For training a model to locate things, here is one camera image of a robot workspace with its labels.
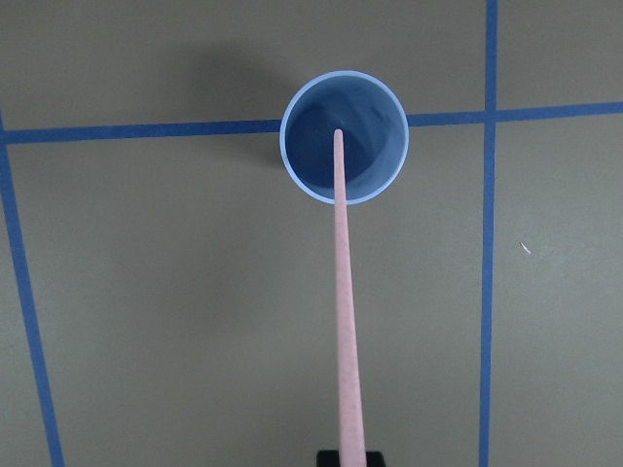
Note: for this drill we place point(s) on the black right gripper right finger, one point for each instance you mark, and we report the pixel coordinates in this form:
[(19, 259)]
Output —
[(374, 458)]

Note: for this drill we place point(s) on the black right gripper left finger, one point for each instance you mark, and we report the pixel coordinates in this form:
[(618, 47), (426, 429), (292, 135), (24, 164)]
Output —
[(328, 458)]

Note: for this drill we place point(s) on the pink chopstick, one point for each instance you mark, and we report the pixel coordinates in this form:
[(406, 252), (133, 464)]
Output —
[(352, 451)]

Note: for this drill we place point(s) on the light blue plastic cup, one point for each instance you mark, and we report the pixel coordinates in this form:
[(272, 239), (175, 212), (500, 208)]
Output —
[(374, 127)]

